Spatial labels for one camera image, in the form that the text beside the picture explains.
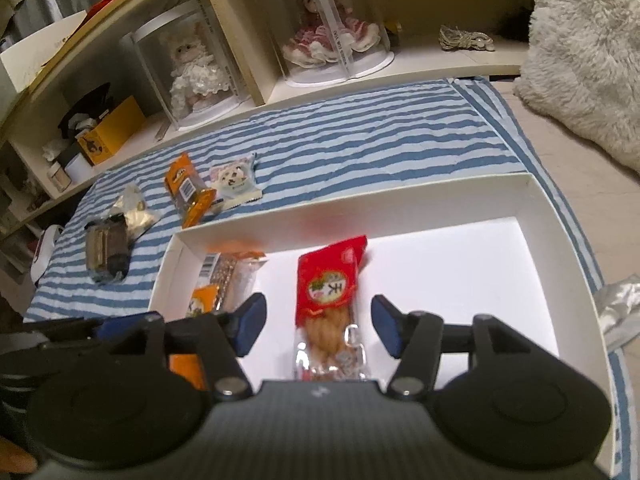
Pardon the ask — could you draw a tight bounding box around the black hat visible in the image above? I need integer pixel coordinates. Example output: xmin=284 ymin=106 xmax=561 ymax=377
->
xmin=56 ymin=81 xmax=114 ymax=136

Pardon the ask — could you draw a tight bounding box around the doll in pink dress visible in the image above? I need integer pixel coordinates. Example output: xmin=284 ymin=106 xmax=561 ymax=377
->
xmin=282 ymin=0 xmax=386 ymax=69

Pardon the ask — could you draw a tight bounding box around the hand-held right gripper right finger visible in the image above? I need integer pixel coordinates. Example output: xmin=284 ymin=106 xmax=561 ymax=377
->
xmin=370 ymin=295 xmax=576 ymax=401

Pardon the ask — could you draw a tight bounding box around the small jar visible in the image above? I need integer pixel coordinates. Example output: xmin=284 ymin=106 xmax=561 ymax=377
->
xmin=47 ymin=159 xmax=69 ymax=194

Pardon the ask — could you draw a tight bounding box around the white storage box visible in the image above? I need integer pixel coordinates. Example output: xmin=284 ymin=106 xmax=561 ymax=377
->
xmin=0 ymin=10 xmax=89 ymax=94

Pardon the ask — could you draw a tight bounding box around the clear gold snack packet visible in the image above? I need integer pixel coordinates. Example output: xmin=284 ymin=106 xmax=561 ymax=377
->
xmin=111 ymin=185 xmax=162 ymax=239

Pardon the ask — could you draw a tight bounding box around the blue striped blanket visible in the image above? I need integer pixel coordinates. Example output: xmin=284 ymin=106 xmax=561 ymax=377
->
xmin=22 ymin=77 xmax=632 ymax=480

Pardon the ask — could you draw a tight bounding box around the fluffy white pillow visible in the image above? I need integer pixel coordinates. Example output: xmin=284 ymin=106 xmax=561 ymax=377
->
xmin=513 ymin=0 xmax=640 ymax=177

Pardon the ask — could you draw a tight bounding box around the dark snack packet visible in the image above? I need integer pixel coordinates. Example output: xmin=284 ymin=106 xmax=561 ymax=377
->
xmin=84 ymin=213 xmax=132 ymax=285

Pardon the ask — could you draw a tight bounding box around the beaded hair accessory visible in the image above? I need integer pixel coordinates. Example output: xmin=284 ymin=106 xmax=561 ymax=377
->
xmin=438 ymin=23 xmax=496 ymax=54

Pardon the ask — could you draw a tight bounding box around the white ornament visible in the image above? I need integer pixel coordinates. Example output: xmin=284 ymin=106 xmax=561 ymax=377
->
xmin=42 ymin=137 xmax=69 ymax=161

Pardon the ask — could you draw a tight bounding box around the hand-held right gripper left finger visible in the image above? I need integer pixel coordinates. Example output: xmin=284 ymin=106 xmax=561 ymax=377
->
xmin=65 ymin=292 xmax=267 ymax=402

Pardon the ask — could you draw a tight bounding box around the pale cartoon snack packet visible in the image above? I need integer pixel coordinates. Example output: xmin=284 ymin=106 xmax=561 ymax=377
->
xmin=209 ymin=154 xmax=264 ymax=211

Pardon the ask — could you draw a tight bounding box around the yellow box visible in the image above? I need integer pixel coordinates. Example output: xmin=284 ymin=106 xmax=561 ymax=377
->
xmin=75 ymin=95 xmax=149 ymax=167

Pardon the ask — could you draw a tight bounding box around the white cardboard box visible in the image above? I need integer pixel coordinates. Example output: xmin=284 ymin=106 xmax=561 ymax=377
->
xmin=149 ymin=172 xmax=609 ymax=396

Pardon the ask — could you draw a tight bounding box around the wooden shelf unit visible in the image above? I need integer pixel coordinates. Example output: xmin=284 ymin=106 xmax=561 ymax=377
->
xmin=0 ymin=0 xmax=533 ymax=241

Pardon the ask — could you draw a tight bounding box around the silver foil bag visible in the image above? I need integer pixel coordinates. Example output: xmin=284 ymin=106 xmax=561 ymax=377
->
xmin=594 ymin=274 xmax=640 ymax=349

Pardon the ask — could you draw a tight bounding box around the red cloth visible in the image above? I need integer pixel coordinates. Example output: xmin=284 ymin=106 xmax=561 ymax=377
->
xmin=84 ymin=0 xmax=126 ymax=21

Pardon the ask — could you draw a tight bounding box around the doll in white dress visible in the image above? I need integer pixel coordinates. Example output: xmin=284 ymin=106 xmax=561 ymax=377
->
xmin=167 ymin=22 xmax=229 ymax=111

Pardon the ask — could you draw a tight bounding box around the orange and brown snack packet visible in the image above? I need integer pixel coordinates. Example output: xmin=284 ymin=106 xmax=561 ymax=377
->
xmin=165 ymin=152 xmax=219 ymax=229

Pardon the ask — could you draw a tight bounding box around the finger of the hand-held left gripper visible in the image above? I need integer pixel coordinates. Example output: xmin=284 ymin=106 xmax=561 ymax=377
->
xmin=21 ymin=311 xmax=162 ymax=357

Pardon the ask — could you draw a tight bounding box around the red snack packet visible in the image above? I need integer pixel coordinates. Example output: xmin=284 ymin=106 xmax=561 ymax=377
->
xmin=291 ymin=234 xmax=370 ymax=382

